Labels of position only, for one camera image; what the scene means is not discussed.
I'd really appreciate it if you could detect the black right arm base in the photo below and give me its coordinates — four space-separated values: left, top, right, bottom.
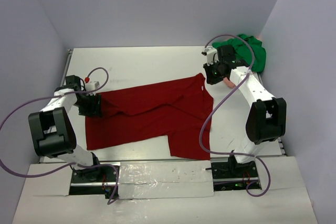
205 161 261 191

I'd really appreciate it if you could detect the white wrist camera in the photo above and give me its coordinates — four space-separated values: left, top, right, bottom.
84 77 100 92
201 46 218 65

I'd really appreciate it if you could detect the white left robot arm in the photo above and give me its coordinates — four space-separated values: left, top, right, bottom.
28 75 102 182

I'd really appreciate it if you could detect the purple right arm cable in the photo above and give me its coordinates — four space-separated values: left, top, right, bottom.
198 34 271 197

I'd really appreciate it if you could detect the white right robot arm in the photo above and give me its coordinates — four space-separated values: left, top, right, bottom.
202 45 287 173

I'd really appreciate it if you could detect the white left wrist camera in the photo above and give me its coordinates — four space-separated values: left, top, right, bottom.
84 77 100 92

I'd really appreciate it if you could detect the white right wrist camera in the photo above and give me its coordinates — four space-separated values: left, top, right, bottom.
201 46 218 65

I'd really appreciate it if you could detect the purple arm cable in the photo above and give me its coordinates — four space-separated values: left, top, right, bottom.
0 67 120 206
198 34 271 197

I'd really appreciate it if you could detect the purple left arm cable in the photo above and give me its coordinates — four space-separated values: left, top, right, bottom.
0 67 120 206

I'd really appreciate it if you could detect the green t-shirt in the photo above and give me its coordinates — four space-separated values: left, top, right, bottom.
212 34 267 72

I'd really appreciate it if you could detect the pink t-shirt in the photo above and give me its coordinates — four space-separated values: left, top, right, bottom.
222 36 263 89

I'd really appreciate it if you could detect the red t-shirt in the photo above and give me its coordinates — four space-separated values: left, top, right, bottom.
85 73 214 160

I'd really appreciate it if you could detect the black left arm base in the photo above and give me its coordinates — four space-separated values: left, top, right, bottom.
69 166 119 200

